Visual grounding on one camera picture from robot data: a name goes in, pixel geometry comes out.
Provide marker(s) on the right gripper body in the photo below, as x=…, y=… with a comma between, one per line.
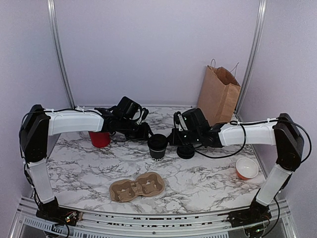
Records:
x=191, y=139

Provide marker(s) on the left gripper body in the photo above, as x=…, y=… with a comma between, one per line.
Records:
x=132, y=132

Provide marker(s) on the black plastic cup lid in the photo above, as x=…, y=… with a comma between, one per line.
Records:
x=157, y=142

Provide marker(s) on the black paper coffee cup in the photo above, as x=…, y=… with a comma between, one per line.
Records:
x=157, y=153

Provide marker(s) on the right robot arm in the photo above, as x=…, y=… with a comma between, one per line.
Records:
x=289, y=141

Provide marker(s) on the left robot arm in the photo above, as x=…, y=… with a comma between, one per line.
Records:
x=41, y=129

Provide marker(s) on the red cylindrical holder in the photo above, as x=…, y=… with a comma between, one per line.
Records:
x=100, y=139

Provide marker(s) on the cardboard cup carrier tray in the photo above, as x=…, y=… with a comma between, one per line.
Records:
x=147, y=185

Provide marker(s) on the brown paper bag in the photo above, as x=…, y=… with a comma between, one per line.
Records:
x=219, y=95

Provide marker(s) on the orange white bowl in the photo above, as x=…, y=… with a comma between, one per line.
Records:
x=246, y=168

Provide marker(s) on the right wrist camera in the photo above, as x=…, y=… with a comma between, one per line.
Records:
x=191, y=120

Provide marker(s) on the front aluminium rail base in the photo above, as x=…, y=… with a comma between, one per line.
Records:
x=94, y=224

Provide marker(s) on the left aluminium frame post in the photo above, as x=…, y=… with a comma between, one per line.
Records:
x=58, y=51

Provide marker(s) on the aluminium frame post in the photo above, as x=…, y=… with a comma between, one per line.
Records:
x=58, y=51
x=253, y=53

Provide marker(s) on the right aluminium frame post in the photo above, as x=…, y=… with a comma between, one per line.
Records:
x=253, y=53

